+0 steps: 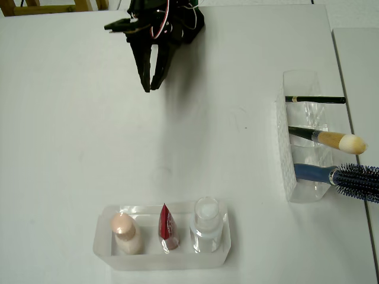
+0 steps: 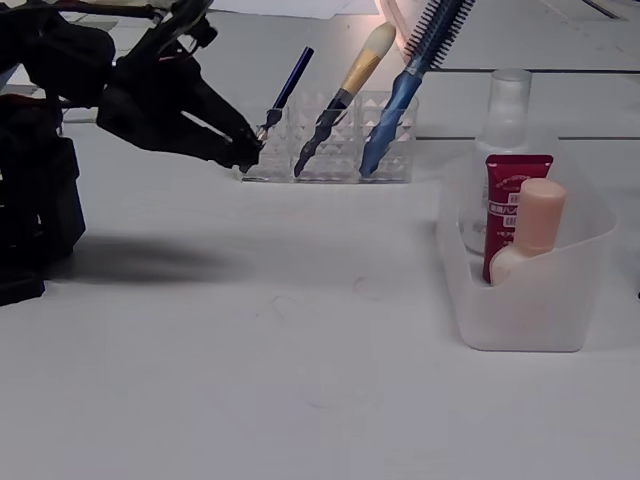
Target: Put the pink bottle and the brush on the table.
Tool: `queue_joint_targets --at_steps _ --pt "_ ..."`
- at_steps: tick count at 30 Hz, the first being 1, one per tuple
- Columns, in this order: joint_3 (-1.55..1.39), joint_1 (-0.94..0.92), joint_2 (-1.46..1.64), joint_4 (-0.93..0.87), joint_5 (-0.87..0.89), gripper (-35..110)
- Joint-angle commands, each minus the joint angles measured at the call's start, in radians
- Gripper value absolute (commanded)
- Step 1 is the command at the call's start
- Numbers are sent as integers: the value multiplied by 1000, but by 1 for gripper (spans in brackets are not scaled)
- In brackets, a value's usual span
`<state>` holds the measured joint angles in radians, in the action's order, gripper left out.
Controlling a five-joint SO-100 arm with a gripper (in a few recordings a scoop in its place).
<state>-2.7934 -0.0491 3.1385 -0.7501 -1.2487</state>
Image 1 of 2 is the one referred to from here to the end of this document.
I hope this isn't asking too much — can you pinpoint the pink bottle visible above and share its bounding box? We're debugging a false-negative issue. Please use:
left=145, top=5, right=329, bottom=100
left=110, top=211, right=145, bottom=255

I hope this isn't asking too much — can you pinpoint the makeup brush with gold ferrule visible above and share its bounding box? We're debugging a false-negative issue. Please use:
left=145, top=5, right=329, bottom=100
left=288, top=125, right=368, bottom=155

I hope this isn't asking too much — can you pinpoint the clear bottle with clear cap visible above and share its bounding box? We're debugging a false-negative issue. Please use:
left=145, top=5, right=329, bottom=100
left=189, top=196, right=223, bottom=254

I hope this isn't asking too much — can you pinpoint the blue round hair brush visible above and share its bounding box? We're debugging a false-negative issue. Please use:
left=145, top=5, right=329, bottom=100
left=293, top=162, right=379, bottom=204

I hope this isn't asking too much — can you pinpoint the clear acrylic organizer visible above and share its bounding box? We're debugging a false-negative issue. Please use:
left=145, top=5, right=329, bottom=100
left=275, top=70, right=334, bottom=204

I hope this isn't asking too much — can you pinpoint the dark blue eyeliner pencil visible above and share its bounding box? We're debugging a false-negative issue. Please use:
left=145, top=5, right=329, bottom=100
left=285, top=95, right=346, bottom=105

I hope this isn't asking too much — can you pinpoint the red hand cream tube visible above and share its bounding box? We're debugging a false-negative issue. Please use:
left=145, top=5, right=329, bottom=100
left=158, top=203, right=181, bottom=254

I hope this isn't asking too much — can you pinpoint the translucent plastic bin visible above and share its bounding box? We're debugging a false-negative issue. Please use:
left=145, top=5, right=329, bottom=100
left=92, top=200, right=232, bottom=272

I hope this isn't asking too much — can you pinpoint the red white servo cable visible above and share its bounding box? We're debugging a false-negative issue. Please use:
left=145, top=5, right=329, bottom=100
left=150, top=0, right=173, bottom=39

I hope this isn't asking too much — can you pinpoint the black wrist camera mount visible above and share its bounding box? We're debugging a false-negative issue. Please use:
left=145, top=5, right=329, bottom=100
left=104, top=18, right=143, bottom=34

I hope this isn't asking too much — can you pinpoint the white red base cable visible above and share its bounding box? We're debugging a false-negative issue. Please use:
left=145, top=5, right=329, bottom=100
left=183, top=2, right=198, bottom=30

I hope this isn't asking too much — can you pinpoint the wooden furniture frame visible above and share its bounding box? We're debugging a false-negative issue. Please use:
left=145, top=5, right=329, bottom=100
left=0, top=0, right=110, bottom=17

